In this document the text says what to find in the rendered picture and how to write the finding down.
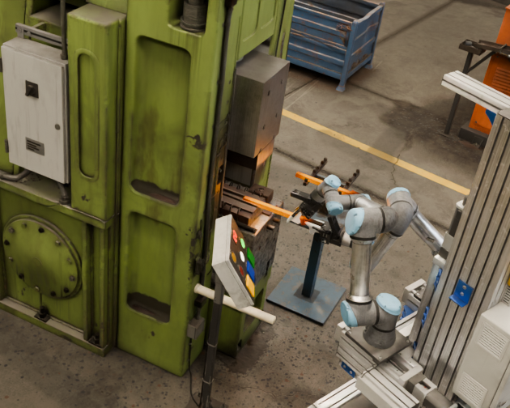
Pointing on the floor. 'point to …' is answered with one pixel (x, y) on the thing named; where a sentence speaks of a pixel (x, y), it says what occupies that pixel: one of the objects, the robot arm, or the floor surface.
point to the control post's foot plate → (208, 402)
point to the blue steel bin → (334, 36)
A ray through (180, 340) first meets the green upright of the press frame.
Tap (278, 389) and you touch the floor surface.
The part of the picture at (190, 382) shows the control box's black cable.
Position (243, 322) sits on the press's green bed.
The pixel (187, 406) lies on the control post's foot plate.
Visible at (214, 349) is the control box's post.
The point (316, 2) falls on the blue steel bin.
